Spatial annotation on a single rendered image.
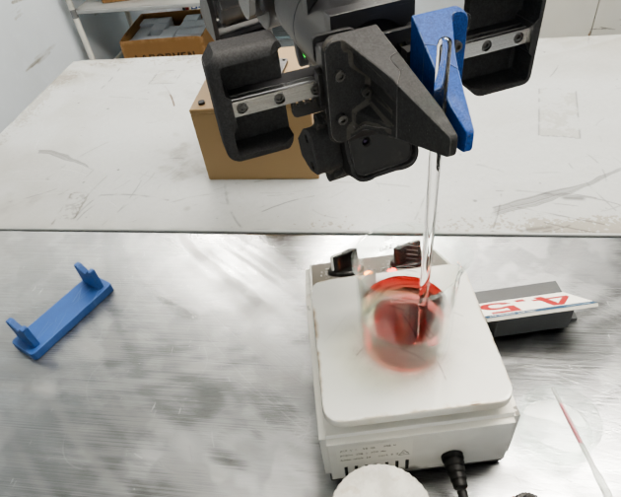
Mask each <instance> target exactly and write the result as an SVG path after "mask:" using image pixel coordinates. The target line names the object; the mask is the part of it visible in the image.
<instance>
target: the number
mask: <svg viewBox="0 0 621 497"><path fill-rule="evenodd" d="M582 302H589V301H587V300H584V299H580V298H577V297H574V296H571V295H567V294H564V293H561V294H554V295H547V296H540V297H533V298H526V299H519V300H512V301H506V302H498V303H491V304H484V305H480V308H481V310H482V313H483V314H484V315H486V316H490V315H498V314H505V313H512V312H519V311H526V310H533V309H540V308H547V307H555V306H562V305H569V304H575V303H582Z"/></svg>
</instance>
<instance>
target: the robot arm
mask: <svg viewBox="0 0 621 497"><path fill-rule="evenodd" d="M545 5H546V0H464V9H461V8H460V7H458V6H451V7H447V8H443V9H439V10H435V11H431V12H427V13H422V14H418V15H415V0H200V11H201V15H202V18H203V21H204V24H205V27H206V29H207V31H208V33H209V34H210V36H211V37H212V38H213V40H215V41H212V42H208V44H207V46H206V48H205V51H204V53H203V55H202V57H201V61H202V66H203V70H204V74H205V78H206V82H207V86H208V90H209V93H210V97H211V101H212V105H213V109H214V112H215V116H216V119H217V123H218V127H219V131H220V135H221V138H222V141H223V144H224V147H225V149H226V152H227V154H228V156H229V157H230V158H231V159H232V160H234V161H238V162H242V161H245V160H249V159H253V158H256V157H260V156H264V155H267V154H271V153H275V152H278V151H282V150H286V149H289V148H290V147H291V146H292V144H293V141H294V133H293V132H292V130H291V128H290V127H289V121H288V115H287V110H286V105H289V104H291V110H292V114H293V116H294V117H301V116H305V115H308V114H312V113H314V115H313V125H312V126H311V127H308V128H304V129H303V130H302V132H301V134H300V136H299V138H298V140H299V144H300V148H301V152H302V156H303V157H304V159H305V161H306V162H307V164H308V166H309V167H310V169H311V170H312V171H313V172H314V173H315V174H317V175H321V174H324V173H325V174H326V177H327V179H328V181H333V180H337V179H340V178H345V177H347V176H350V177H352V178H354V179H355V180H357V181H362V182H365V181H369V180H372V179H374V178H377V177H380V176H383V175H386V174H389V173H392V172H395V171H402V170H405V169H407V168H410V167H411V166H412V165H414V163H415V162H416V160H417V158H418V154H419V148H418V147H421V148H423V149H426V150H429V151H431V152H434V153H437V154H439V155H442V156H445V157H450V156H453V155H455V153H456V148H457V149H458V150H460V151H461V152H467V151H470V150H471V149H472V145H473V138H474V128H473V124H472V120H471V116H470V113H469V109H468V105H467V101H466V97H465V93H464V91H463V87H462V86H464V87H465V88H466V89H467V90H468V91H470V92H471V93H472V94H473V95H475V96H478V97H481V96H486V95H489V94H493V93H497V92H500V91H504V90H507V89H510V88H514V87H518V86H521V85H524V84H525V83H527V82H528V80H529V79H530V76H531V72H532V67H533V62H534V57H535V52H536V47H537V44H538V39H539V34H540V29H541V24H542V20H543V15H544V10H545ZM217 19H219V21H217ZM278 26H282V28H283V29H284V30H285V31H286V33H287V34H288V35H289V36H290V38H291V39H292V40H293V41H294V47H295V52H296V57H297V60H298V63H299V65H300V66H301V67H303V66H307V65H308V66H309V67H306V68H302V69H298V70H294V71H290V72H286V73H284V71H285V69H286V67H287V64H288V59H287V58H279V54H278V49H279V48H280V47H281V44H280V42H279V41H278V39H277V38H276V37H275V35H274V34H273V32H272V28H275V27H278ZM442 36H448V37H450V39H451V41H452V47H451V57H450V68H449V78H448V98H447V109H446V113H444V111H443V110H442V108H441V107H440V105H439V104H438V103H437V102H436V100H435V99H434V86H435V72H436V58H437V44H438V40H439V39H440V38H441V37H442ZM310 99H311V100H310ZM303 101H304V102H303ZM296 102H298V103H297V104H296ZM316 112H317V113H316Z"/></svg>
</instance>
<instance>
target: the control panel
mask: <svg viewBox="0 0 621 497"><path fill-rule="evenodd" d="M329 267H331V263H330V262H327V263H320V264H312V265H311V276H312V287H313V285H314V284H315V283H317V282H319V281H322V280H328V279H336V278H343V277H335V276H330V275H329V274H328V271H327V270H328V269H329Z"/></svg>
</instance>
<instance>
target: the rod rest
mask: <svg viewBox="0 0 621 497"><path fill-rule="evenodd" d="M74 267H75V268H76V270H77V272H78V273H79V275H80V277H81V278H82V281H81V282H80V283H79V284H77V285H76V286H75V287H74V288H73V289H72V290H70V291H69V292H68V293H67V294H66V295H65V296H63V297H62V298H61V299H60V300H59V301H58V302H56V303H55V304H54V305H53V306H52V307H51V308H49V309H48V310H47V311H46V312H45V313H44V314H42V315H41V316H40V317H39V318H38V319H36V320H35V321H34V322H33V323H32V324H31V325H30V326H28V327H26V326H25V325H23V326H21V325H20V324H19V323H18V322H16V321H15V320H14V319H12V318H9V319H7V320H6V323H7V324H8V325H9V326H10V327H11V329H12V330H13V331H14V332H15V333H16V335H17V337H16V338H14V339H13V341H12V343H13V344H14V346H15V347H16V348H17V349H19V350H20V351H22V352H23V353H25V354H26V355H28V356H29V357H31V358H32V359H34V360H38V359H39V358H40V357H41V356H42V355H44V354H45V353H46V352H47V351H48V350H49V349H50V348H51V347H52V346H53V345H55V344H56V343H57V342H58V341H59V340H60V339H61V338H62V337H63V336H64V335H65V334H67V333H68V332H69V331H70V330H71V329H72V328H73V327H74V326H75V325H76V324H77V323H79V322H80V321H81V320H82V319H83V318H84V317H85V316H86V315H87V314H89V313H90V312H91V311H92V310H93V309H94V308H95V307H96V306H97V305H98V304H99V303H101V302H102V301H103V300H104V299H105V298H106V297H107V296H108V295H109V294H110V293H111V292H112V291H113V288H112V286H111V284H110V283H109V282H107V281H105V280H103V279H101V278H100V277H99V276H98V274H97V272H96V271H95V270H94V269H93V268H90V269H89V270H88V269H87V268H86V267H85V266H84V265H83V264H82V263H81V262H79V261H78V262H76V263H75V264H74Z"/></svg>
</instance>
